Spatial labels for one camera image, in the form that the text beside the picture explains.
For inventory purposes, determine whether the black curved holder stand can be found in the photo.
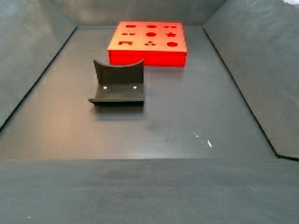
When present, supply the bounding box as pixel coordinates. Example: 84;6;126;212
88;60;146;105

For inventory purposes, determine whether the red shape sorter block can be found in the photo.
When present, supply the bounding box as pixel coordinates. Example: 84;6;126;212
107;21;187;67

